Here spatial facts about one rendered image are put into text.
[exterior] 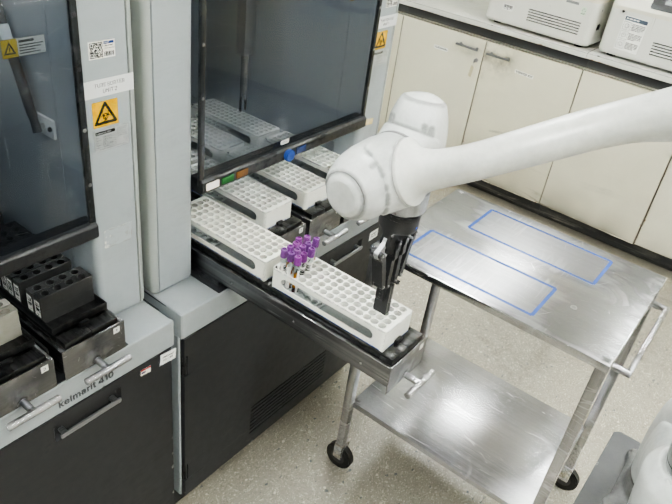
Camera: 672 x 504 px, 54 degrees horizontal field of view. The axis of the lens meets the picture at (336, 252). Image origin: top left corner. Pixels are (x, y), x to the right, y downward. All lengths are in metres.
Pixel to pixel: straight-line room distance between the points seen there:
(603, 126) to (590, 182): 2.58
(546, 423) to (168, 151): 1.33
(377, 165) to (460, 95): 2.80
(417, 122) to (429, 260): 0.58
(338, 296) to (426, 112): 0.45
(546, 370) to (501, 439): 0.78
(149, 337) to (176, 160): 0.37
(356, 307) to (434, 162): 0.47
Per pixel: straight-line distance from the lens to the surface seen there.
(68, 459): 1.51
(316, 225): 1.73
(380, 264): 1.21
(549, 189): 3.66
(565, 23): 3.46
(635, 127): 1.00
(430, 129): 1.09
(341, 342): 1.35
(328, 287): 1.38
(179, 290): 1.55
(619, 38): 3.40
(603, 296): 1.67
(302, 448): 2.19
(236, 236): 1.51
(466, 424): 1.99
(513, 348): 2.76
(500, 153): 0.95
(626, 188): 3.52
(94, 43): 1.21
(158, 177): 1.39
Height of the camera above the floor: 1.68
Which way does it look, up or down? 33 degrees down
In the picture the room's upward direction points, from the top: 8 degrees clockwise
